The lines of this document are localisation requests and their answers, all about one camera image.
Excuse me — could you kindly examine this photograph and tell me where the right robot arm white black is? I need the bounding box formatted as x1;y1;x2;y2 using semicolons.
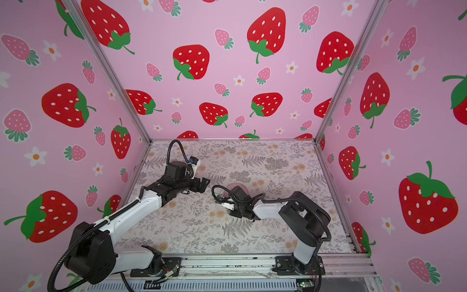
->
212;185;332;277

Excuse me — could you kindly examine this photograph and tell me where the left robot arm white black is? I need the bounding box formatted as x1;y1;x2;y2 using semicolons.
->
63;156;210;284

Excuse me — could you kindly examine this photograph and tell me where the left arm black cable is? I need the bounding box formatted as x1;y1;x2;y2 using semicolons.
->
47;139;194;292

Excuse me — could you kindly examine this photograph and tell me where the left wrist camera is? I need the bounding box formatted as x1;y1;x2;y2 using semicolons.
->
189;156;200;165

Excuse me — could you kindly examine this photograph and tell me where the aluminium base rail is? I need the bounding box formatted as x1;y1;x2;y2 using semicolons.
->
78;253;385;292

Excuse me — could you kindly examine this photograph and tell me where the aluminium corner post left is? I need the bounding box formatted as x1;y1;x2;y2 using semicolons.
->
63;0;152;144

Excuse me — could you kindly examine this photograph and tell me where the aluminium corner post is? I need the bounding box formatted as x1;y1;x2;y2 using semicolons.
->
63;0;152;144
314;0;389;146

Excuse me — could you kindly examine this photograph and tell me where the aluminium corner post right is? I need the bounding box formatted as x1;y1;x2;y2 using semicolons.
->
314;0;389;146

